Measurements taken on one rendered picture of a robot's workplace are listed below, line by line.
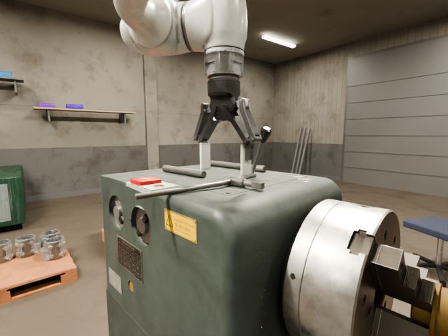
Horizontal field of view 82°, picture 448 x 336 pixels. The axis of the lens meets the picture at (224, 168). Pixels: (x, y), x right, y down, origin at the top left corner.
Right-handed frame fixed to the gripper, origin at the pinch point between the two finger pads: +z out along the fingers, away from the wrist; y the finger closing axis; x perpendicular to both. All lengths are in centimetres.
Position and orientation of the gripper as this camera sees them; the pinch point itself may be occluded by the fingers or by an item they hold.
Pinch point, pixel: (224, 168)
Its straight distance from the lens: 60.9
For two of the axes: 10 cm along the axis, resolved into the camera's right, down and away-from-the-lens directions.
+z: 0.0, 9.9, 1.3
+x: 7.1, -0.9, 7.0
